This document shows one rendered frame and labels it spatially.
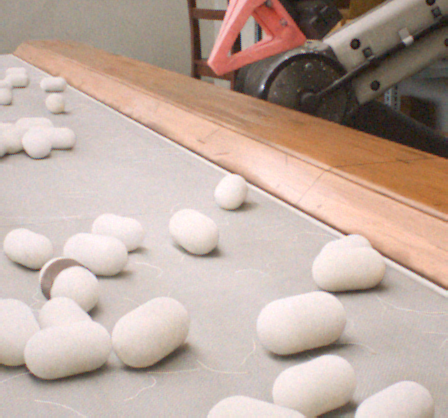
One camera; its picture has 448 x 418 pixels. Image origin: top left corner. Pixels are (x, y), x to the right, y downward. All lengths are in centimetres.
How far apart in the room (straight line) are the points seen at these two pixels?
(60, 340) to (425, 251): 21
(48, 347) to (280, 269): 16
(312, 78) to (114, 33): 440
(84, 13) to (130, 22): 29
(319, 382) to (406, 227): 20
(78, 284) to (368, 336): 13
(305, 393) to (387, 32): 90
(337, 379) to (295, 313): 5
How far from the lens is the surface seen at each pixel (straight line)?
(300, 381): 31
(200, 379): 35
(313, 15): 75
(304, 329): 36
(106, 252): 45
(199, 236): 48
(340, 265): 42
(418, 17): 119
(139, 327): 34
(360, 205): 53
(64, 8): 541
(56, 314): 37
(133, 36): 553
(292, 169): 62
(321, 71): 113
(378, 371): 36
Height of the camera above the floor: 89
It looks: 14 degrees down
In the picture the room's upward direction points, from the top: straight up
